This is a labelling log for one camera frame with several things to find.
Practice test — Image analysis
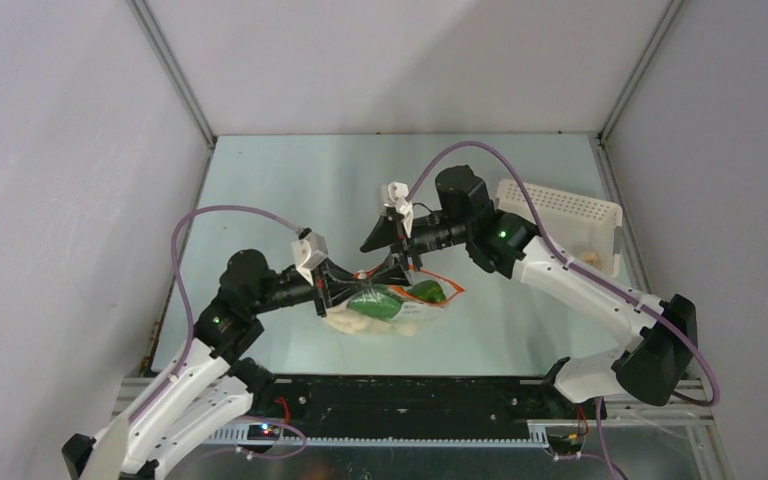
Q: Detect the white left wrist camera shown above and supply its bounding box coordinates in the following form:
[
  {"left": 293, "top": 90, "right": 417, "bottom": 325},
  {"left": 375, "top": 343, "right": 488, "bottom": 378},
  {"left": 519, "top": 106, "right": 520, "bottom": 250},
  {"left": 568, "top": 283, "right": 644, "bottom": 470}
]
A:
[{"left": 291, "top": 228, "right": 328, "bottom": 286}]

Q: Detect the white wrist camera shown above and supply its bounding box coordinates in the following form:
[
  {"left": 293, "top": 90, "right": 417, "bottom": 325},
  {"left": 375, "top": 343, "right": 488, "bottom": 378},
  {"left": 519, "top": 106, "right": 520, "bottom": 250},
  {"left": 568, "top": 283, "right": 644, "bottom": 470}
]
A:
[
  {"left": 379, "top": 182, "right": 414, "bottom": 238},
  {"left": 291, "top": 228, "right": 328, "bottom": 286}
]

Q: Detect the green pepper toy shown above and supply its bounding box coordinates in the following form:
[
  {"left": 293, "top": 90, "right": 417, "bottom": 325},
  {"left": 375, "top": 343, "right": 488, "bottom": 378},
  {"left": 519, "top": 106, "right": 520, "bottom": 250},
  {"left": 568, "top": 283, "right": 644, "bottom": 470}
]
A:
[{"left": 406, "top": 280, "right": 448, "bottom": 304}]

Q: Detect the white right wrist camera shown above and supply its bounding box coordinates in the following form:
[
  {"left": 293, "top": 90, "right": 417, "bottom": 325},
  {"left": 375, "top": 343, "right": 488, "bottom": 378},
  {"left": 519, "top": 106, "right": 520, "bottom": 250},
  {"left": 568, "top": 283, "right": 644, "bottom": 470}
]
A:
[{"left": 379, "top": 182, "right": 414, "bottom": 238}]

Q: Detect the aluminium frame profile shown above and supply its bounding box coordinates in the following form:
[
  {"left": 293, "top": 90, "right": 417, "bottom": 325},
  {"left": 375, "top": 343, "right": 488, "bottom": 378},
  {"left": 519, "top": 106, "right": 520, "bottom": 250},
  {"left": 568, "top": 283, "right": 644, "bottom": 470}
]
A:
[{"left": 589, "top": 380, "right": 717, "bottom": 425}]

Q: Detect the white cauliflower toy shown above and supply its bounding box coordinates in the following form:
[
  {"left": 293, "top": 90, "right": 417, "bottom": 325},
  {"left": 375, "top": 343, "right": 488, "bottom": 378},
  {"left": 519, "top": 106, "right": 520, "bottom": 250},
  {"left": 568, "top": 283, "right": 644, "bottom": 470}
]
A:
[{"left": 323, "top": 310, "right": 419, "bottom": 337}]

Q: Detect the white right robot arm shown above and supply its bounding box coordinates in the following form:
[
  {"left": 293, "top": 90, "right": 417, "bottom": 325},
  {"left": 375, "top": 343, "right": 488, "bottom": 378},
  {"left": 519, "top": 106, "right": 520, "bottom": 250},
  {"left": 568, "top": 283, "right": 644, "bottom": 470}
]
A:
[{"left": 361, "top": 165, "right": 698, "bottom": 418}]

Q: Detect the clear zip bag orange zipper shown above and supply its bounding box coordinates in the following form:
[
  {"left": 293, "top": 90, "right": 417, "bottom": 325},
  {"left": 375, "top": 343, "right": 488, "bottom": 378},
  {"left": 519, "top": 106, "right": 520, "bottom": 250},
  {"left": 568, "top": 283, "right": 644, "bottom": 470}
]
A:
[{"left": 323, "top": 267, "right": 465, "bottom": 336}]

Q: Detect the green bok choy toy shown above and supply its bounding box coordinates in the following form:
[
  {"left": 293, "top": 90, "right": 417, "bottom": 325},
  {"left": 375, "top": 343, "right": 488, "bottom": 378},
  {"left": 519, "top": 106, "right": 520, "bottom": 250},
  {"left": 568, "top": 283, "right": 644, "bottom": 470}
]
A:
[{"left": 346, "top": 286, "right": 404, "bottom": 321}]

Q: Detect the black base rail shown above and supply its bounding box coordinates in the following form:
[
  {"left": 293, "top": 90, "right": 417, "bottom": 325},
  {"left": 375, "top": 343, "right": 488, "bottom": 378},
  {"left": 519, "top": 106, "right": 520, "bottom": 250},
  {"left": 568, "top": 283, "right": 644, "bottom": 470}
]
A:
[{"left": 248, "top": 375, "right": 597, "bottom": 441}]

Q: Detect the small beige food piece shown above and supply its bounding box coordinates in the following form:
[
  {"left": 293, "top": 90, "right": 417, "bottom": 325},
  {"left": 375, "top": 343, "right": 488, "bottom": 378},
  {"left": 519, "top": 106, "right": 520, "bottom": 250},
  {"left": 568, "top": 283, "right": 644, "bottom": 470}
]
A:
[{"left": 576, "top": 249, "right": 603, "bottom": 269}]

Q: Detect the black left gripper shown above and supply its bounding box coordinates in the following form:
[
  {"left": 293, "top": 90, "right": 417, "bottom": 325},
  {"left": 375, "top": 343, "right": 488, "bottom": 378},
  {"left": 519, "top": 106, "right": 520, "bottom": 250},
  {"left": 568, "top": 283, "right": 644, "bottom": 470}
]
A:
[{"left": 249, "top": 257, "right": 371, "bottom": 317}]

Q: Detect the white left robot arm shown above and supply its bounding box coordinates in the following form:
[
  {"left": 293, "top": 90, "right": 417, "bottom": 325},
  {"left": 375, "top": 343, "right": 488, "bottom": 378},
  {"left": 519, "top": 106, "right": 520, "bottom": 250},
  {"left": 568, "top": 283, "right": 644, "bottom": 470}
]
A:
[{"left": 62, "top": 249, "right": 379, "bottom": 479}]

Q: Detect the white perforated plastic basket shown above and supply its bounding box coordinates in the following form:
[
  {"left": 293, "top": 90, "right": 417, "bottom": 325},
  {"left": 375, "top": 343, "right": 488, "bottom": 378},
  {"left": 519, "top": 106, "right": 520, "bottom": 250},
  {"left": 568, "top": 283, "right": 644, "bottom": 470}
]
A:
[{"left": 525, "top": 184, "right": 623, "bottom": 277}]

